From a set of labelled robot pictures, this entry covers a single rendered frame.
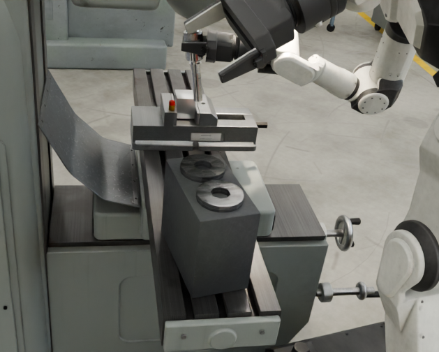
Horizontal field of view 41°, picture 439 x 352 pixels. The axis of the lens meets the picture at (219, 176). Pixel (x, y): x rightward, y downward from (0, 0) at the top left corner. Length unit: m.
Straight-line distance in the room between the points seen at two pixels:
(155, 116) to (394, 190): 2.10
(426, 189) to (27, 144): 0.86
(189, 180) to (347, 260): 1.79
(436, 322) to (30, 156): 0.96
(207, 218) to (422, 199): 0.43
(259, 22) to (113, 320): 1.17
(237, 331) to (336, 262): 1.70
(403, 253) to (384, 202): 2.15
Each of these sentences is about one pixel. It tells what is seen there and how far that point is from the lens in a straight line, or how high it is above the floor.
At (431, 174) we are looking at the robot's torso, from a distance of 1.18.
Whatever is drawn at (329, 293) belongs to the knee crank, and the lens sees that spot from 1.84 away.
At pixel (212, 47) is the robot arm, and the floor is 1.25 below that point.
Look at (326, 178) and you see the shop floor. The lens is 3.43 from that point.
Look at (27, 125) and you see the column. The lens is 1.38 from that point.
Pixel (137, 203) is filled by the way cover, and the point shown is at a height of 0.85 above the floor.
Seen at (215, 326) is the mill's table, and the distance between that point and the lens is 1.13.
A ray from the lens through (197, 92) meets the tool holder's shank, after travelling 1.51.
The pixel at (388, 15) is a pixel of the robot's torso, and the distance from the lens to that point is 1.25.
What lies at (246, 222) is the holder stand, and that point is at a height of 1.10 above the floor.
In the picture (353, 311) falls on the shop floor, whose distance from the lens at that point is 2.60.
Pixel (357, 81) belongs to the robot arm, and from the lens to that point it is 1.58.
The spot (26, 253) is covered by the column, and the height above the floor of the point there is 0.74.
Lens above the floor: 1.73
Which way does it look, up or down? 32 degrees down
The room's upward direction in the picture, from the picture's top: 7 degrees clockwise
